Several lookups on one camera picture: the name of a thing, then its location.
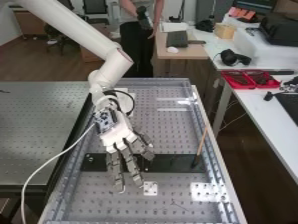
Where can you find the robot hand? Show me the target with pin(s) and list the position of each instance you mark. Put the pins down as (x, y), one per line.
(116, 133)

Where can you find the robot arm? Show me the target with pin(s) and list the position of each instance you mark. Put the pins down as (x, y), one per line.
(67, 20)

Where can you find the clear box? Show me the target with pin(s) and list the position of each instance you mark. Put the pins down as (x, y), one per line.
(177, 113)

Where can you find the black plate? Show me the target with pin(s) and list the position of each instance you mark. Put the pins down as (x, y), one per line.
(173, 163)

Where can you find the thin stick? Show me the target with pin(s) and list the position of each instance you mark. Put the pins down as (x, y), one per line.
(201, 143)

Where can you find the wooden desk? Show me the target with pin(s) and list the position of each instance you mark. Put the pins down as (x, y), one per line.
(187, 63)

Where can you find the white computer mouse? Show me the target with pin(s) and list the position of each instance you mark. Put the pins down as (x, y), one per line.
(172, 50)

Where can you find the person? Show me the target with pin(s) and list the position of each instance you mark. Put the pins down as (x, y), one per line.
(135, 36)

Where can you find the red tray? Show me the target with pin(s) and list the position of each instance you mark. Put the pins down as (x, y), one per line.
(238, 79)
(265, 78)

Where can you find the white desk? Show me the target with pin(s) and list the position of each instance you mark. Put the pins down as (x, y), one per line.
(266, 110)

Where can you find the black headphones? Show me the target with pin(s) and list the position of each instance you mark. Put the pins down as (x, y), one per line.
(233, 57)

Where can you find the black office chair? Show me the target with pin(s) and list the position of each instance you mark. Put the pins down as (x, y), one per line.
(95, 7)

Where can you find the small cardboard box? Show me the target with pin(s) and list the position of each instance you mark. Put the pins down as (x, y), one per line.
(224, 31)

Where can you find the black case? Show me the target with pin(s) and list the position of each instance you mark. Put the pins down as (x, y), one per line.
(280, 30)

